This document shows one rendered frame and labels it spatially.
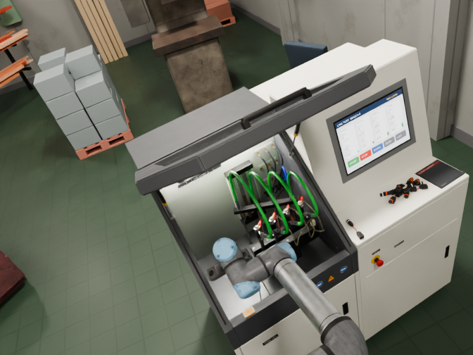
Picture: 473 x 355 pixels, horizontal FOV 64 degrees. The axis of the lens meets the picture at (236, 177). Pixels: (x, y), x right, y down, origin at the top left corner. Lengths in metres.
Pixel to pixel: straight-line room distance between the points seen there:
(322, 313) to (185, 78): 4.27
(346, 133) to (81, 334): 2.49
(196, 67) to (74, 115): 1.61
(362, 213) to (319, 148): 0.40
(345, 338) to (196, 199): 1.12
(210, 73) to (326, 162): 3.41
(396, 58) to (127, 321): 2.55
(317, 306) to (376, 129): 1.12
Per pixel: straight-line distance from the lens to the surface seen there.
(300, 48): 3.52
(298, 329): 2.02
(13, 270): 3.93
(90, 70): 5.31
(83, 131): 5.21
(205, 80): 5.07
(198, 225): 1.98
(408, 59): 2.04
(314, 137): 1.77
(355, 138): 1.90
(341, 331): 1.00
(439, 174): 2.18
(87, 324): 3.39
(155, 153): 1.80
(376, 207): 1.99
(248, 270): 1.20
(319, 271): 1.79
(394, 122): 2.03
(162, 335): 3.01
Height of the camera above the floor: 2.41
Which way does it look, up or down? 38 degrees down
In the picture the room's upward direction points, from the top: 18 degrees counter-clockwise
